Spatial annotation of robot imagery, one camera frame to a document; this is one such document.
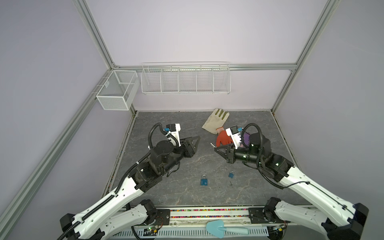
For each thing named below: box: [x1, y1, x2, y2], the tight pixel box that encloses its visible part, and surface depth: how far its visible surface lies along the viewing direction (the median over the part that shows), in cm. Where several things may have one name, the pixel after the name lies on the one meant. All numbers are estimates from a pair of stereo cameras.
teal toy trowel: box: [206, 220, 249, 239], surface depth 72 cm
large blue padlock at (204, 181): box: [200, 174, 209, 186], surface depth 87 cm
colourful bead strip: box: [170, 208, 249, 218], surface depth 77 cm
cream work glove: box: [202, 108, 230, 135], surface depth 118 cm
